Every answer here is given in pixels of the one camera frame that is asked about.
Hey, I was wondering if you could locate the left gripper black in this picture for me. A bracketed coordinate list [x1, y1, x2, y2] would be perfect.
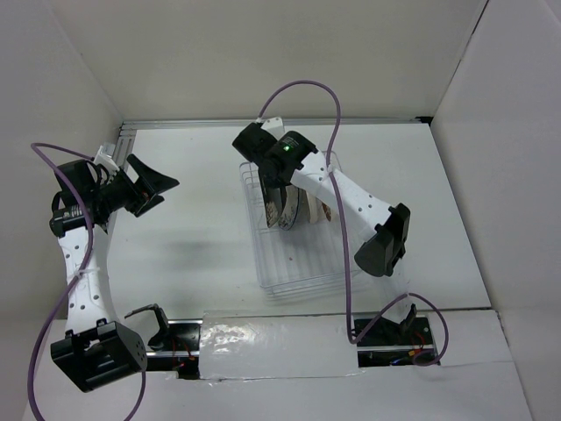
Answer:
[91, 154, 179, 218]

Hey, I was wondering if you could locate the black square plate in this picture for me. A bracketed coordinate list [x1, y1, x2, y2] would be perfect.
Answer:
[261, 186, 288, 228]

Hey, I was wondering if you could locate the beige plate blue swirl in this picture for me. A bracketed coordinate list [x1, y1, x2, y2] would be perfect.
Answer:
[306, 192, 324, 224]

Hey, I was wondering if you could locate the brown rim floral bowl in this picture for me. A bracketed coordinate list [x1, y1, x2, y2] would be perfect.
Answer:
[321, 203, 332, 221]

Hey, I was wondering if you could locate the blue floral white plate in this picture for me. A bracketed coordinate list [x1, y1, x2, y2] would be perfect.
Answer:
[277, 185, 301, 231]

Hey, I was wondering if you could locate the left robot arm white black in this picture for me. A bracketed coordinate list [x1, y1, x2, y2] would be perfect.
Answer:
[49, 153, 179, 392]

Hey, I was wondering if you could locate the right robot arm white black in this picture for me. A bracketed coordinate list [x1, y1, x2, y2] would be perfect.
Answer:
[232, 118, 410, 303]

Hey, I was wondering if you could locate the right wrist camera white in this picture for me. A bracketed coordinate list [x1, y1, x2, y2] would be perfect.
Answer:
[255, 117, 285, 140]

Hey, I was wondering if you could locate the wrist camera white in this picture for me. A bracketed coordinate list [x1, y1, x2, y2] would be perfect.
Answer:
[255, 117, 285, 140]
[93, 146, 119, 177]

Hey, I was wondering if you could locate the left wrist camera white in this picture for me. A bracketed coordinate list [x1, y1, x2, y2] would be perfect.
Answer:
[93, 146, 119, 177]

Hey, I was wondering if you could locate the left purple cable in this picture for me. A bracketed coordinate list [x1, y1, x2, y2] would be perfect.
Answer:
[28, 142, 148, 421]

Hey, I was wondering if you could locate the white wire dish rack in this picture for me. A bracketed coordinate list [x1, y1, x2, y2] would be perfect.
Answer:
[239, 162, 344, 296]

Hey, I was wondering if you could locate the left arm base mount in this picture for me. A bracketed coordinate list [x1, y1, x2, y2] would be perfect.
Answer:
[124, 314, 202, 380]

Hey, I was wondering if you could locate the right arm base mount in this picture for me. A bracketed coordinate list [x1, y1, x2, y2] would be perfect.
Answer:
[357, 317, 437, 368]

